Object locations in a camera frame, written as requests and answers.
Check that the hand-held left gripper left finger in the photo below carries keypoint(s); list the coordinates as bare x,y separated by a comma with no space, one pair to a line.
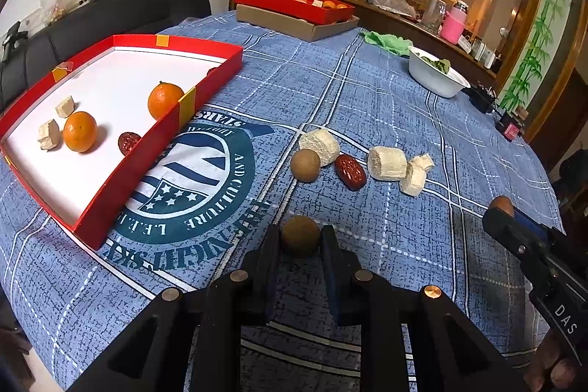
268,277

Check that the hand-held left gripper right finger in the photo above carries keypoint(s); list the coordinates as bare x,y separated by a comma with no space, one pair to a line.
333,277

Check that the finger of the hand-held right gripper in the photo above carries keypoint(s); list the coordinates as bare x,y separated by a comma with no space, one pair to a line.
551,282
535,226

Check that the brown longan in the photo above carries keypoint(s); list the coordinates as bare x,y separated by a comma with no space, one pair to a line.
300,236
503,204
305,164

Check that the red date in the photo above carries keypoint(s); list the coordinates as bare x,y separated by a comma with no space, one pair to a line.
350,171
212,71
128,141

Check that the red shallow box tray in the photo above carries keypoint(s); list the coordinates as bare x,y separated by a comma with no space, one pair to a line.
115,98

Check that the person's right hand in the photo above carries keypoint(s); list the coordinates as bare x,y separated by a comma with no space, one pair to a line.
551,369

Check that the black jar with red label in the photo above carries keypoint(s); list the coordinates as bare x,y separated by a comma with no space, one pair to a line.
510,126

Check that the white bowl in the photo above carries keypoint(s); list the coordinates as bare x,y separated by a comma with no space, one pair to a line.
436,82

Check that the white cartons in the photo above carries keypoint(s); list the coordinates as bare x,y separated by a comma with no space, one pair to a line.
480,50

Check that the green leaves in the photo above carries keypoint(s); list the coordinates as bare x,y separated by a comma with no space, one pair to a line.
440,65

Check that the bamboo painted panel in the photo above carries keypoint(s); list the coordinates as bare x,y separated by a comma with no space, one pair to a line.
546,29

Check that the pink thermos bottle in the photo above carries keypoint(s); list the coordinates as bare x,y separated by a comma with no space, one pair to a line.
452,24

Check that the clear glass pitcher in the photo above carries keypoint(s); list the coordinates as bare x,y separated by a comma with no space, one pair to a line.
434,14

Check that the green cloth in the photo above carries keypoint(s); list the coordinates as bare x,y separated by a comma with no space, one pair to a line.
388,43

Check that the wooden sideboard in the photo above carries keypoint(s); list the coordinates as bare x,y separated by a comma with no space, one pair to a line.
395,23

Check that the brown cardboard box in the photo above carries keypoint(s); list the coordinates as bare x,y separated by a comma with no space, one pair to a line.
285,27

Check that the clear plastic bag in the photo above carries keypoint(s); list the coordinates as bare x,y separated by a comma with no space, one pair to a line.
393,4

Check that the red box with produce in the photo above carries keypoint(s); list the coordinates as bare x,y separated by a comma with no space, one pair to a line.
275,8

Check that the black sofa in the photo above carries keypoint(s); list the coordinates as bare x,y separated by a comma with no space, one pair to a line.
138,11

